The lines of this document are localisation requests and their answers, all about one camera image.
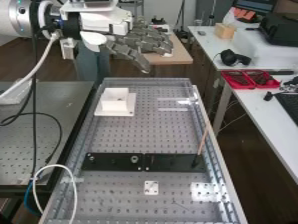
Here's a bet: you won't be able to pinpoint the small white square plate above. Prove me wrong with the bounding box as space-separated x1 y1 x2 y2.
143 180 162 196

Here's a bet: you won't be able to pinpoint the wooden table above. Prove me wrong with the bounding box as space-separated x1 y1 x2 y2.
140 30 195 79

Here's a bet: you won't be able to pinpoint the thin stick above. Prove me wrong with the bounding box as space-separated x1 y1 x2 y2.
192 113 213 168

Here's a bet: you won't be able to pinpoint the black cable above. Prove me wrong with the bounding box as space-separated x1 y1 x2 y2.
0 29 64 178

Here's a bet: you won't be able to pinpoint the black headphones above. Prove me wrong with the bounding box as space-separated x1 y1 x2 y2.
220 48 253 67

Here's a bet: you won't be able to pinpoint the clear box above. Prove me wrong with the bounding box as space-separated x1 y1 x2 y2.
42 76 248 224

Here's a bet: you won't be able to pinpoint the red tray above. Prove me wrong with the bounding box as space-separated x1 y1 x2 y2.
220 69 257 90
248 68 283 89

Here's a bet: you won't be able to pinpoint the wooden block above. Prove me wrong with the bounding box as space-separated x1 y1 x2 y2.
215 22 237 41

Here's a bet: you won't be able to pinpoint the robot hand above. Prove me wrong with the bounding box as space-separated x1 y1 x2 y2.
59 0 176 75

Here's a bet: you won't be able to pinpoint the black keyboard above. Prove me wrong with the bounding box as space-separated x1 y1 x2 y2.
273 92 298 126

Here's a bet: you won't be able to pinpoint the white desk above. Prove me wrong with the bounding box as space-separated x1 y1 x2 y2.
212 73 298 186
187 24 298 111

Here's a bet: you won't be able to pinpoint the black printer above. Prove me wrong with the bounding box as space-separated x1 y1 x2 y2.
259 12 298 47

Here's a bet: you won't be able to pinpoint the white cable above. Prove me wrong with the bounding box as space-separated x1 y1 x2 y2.
31 163 80 224
0 31 62 101

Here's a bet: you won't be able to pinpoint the small white box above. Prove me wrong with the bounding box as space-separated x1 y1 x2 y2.
94 86 139 118

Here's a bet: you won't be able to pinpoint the black plate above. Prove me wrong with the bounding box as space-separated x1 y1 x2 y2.
82 152 209 174

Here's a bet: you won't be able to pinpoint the blue cable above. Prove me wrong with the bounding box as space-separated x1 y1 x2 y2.
23 181 47 218

